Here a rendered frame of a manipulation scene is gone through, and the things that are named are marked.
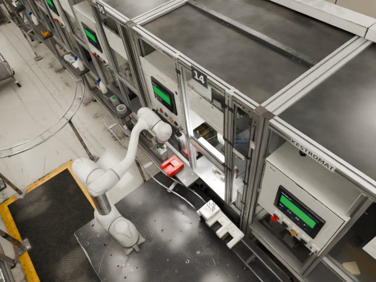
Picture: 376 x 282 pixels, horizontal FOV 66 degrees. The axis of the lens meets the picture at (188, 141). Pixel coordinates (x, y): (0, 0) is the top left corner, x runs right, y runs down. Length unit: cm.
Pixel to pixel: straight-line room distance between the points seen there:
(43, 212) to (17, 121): 177
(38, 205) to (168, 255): 198
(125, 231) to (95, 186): 56
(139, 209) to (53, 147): 208
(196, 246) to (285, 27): 167
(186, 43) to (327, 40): 77
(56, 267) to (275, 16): 300
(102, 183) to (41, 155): 258
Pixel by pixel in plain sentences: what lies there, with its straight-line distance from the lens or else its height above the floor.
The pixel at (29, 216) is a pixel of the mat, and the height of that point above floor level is 1.
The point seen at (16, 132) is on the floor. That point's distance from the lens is 487.
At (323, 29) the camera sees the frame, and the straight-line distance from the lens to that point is 189.
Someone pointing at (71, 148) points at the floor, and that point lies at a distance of 421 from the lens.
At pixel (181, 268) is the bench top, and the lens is 236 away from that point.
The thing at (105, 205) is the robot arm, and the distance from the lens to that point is 223.
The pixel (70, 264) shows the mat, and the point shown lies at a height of 1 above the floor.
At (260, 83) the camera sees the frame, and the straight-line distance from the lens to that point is 146.
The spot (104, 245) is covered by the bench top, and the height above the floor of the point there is 68.
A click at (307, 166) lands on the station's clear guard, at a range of 132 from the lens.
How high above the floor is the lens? 295
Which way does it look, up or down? 51 degrees down
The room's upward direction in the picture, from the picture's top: 9 degrees counter-clockwise
